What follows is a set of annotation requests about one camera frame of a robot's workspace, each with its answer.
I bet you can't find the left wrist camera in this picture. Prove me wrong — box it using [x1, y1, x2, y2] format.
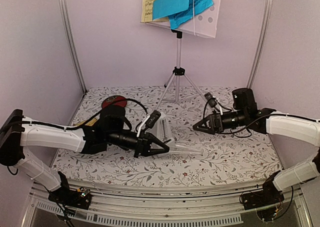
[136, 110, 161, 137]

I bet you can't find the woven bamboo tray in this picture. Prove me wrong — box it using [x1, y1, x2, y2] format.
[74, 117, 98, 127]

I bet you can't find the left aluminium frame post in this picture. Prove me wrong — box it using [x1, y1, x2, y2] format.
[58, 0, 88, 95]

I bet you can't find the right aluminium frame post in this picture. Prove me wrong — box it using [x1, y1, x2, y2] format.
[246, 0, 273, 89]

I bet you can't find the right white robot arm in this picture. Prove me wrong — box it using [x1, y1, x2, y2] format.
[192, 88, 320, 205]

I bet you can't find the red floral plate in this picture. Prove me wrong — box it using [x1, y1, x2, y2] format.
[101, 95, 128, 109]

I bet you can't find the silver tripod music stand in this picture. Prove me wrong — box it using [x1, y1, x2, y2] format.
[144, 0, 221, 110]

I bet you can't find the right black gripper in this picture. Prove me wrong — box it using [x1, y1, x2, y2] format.
[192, 109, 248, 135]

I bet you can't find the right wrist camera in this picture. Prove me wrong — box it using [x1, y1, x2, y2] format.
[204, 92, 223, 115]

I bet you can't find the aluminium frame post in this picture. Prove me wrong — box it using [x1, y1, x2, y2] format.
[246, 0, 273, 89]
[58, 0, 88, 95]

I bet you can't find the floral table mat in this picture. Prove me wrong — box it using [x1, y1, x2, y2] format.
[52, 86, 282, 188]

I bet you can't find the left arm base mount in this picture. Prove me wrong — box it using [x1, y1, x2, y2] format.
[48, 171, 92, 210]

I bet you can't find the front aluminium rail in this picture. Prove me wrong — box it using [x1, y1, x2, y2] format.
[21, 179, 313, 227]

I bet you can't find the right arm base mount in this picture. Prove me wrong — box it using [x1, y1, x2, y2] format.
[239, 170, 294, 223]

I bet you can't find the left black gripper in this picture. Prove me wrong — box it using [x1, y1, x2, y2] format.
[106, 130, 171, 159]

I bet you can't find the clear metronome cover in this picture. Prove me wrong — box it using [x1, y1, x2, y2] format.
[167, 142, 204, 155]

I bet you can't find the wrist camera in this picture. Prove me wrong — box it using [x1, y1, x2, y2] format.
[204, 92, 223, 115]
[136, 110, 161, 137]

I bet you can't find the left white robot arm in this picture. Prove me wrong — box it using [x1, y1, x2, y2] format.
[0, 104, 170, 204]

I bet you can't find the white metronome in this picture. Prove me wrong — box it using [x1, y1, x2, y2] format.
[155, 112, 175, 146]

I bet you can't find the yellow sheet music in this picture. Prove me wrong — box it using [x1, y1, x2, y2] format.
[140, 0, 169, 23]

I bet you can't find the blue paper sheet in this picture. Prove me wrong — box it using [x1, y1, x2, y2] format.
[152, 0, 214, 30]

